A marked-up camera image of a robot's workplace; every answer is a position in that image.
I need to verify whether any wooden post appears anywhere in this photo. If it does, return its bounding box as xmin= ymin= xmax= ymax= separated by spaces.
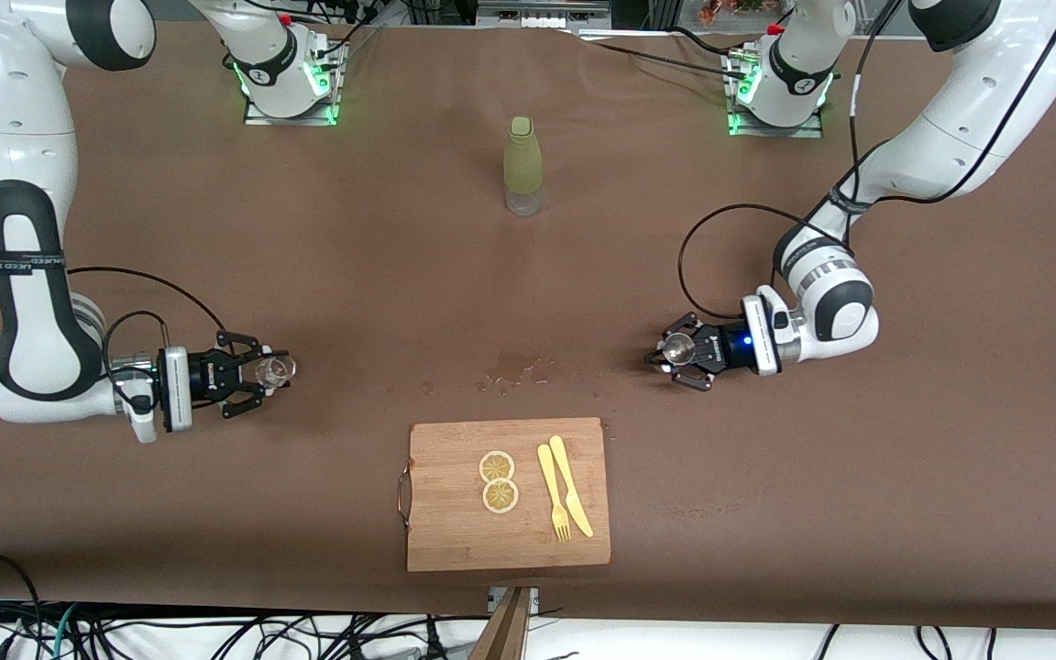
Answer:
xmin=468 ymin=587 xmax=534 ymax=660

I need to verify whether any brown table cover sheet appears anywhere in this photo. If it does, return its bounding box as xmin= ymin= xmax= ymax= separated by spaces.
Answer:
xmin=0 ymin=18 xmax=1056 ymax=633

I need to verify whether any yellow plastic knife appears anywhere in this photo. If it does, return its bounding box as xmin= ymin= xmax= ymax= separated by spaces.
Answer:
xmin=549 ymin=434 xmax=595 ymax=539

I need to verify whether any small clear glass cup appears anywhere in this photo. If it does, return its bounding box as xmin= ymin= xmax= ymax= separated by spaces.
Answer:
xmin=253 ymin=353 xmax=298 ymax=389

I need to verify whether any steel jigger measuring cup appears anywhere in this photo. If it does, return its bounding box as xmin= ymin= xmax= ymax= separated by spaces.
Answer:
xmin=658 ymin=332 xmax=699 ymax=368

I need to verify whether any teal floor cable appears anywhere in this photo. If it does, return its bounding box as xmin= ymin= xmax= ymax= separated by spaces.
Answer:
xmin=49 ymin=603 xmax=80 ymax=660

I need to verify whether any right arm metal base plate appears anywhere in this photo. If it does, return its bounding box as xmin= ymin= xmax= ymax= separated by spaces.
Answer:
xmin=242 ymin=37 xmax=343 ymax=127

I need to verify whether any wooden cutting board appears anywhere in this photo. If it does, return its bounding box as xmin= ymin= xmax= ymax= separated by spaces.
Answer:
xmin=397 ymin=417 xmax=612 ymax=574

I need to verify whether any grey background equipment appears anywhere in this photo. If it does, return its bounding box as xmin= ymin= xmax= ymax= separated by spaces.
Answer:
xmin=478 ymin=0 xmax=611 ymax=28

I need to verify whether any green bottle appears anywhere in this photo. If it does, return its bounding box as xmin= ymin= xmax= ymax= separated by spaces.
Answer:
xmin=502 ymin=115 xmax=545 ymax=218

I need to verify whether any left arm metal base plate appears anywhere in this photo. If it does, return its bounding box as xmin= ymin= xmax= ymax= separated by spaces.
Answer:
xmin=727 ymin=50 xmax=827 ymax=138

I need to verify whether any yellow plastic fork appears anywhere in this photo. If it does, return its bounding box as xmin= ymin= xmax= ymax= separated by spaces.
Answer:
xmin=537 ymin=444 xmax=574 ymax=543

